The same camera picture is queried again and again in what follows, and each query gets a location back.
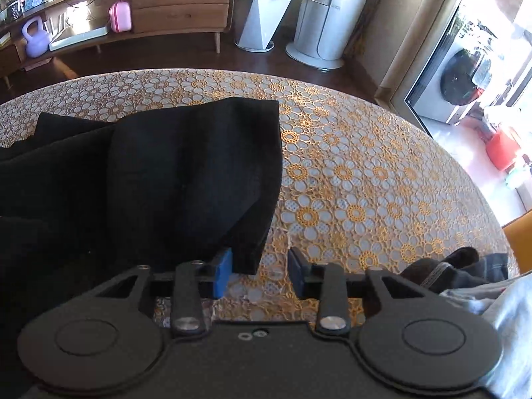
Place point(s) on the black printed t-shirt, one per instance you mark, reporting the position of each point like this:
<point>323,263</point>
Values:
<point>166,174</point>

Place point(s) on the beige curtain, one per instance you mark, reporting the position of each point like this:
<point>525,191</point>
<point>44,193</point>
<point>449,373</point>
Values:
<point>399,29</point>

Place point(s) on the red bucket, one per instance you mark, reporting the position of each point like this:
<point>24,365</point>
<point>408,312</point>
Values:
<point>503,149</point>

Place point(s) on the light grey garment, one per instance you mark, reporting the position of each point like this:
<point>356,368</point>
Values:
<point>507,328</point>

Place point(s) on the floral lace tablecloth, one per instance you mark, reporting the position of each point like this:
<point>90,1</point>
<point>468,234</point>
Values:
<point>365,174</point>

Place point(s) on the wooden sideboard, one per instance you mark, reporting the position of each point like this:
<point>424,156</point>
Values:
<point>174,4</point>

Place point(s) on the dark clothes pile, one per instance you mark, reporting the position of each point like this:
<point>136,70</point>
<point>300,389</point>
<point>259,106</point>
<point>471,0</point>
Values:
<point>449,270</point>

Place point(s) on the green plant in white planter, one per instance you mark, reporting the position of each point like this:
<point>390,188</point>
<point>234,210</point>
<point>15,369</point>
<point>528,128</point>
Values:
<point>262,20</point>

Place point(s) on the pink case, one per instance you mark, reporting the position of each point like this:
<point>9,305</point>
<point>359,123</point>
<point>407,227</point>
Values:
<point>120,17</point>

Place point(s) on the white tower air conditioner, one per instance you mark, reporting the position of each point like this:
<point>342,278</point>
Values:
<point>328,16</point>

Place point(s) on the purple kettlebell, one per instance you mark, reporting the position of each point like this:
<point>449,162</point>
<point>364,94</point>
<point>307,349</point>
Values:
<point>35,43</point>

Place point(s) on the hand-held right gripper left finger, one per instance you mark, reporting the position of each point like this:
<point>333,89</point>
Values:
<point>222,272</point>

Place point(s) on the yellow chair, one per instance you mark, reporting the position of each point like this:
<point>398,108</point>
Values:
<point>519,241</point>

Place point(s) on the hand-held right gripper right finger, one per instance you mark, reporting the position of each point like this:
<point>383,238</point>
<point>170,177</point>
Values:
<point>297,272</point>

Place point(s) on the washing machine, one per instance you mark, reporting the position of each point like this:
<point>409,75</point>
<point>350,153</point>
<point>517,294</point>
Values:
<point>453,83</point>

